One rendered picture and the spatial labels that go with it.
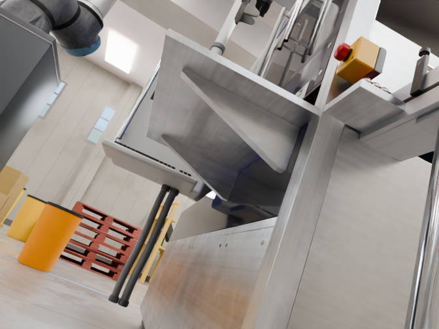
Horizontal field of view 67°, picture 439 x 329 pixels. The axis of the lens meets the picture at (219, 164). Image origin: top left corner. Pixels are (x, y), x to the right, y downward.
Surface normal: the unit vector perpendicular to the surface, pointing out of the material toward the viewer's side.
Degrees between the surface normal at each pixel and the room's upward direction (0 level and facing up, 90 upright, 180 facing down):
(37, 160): 90
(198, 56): 180
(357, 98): 180
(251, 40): 90
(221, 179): 90
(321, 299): 90
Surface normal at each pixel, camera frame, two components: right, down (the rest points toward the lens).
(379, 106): -0.37, 0.87
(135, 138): 0.22, -0.27
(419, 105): -0.89, -0.43
